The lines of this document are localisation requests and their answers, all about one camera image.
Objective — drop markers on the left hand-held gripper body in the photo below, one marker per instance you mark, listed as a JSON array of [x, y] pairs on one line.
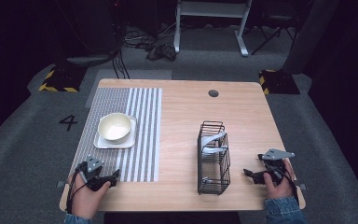
[[92, 165]]

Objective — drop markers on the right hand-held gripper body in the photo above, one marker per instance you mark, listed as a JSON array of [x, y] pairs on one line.
[[276, 161]]

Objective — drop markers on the person's right hand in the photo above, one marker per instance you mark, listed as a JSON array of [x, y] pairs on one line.
[[278, 189]]

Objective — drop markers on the person's left hand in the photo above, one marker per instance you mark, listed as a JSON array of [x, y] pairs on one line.
[[87, 199]]

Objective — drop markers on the white square plate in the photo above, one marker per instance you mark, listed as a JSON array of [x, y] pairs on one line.
[[101, 143]]

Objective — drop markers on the cream bowl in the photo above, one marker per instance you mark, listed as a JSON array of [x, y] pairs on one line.
[[114, 127]]

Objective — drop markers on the white spoon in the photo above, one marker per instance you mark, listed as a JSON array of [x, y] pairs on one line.
[[212, 140]]

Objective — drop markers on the grey striped placemat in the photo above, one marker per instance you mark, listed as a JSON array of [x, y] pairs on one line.
[[143, 124]]

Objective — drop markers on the black tripod stand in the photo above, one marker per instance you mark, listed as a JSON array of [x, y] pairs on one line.
[[272, 34]]

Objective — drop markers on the grey column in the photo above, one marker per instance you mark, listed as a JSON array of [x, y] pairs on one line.
[[310, 34]]

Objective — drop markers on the grey table bracket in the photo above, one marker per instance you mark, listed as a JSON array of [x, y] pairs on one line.
[[302, 187], [61, 184]]

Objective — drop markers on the black yellow striped base plate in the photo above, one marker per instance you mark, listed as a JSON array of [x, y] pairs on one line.
[[279, 82], [63, 79]]

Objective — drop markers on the white desk frame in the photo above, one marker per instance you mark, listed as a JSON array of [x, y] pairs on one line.
[[209, 9]]

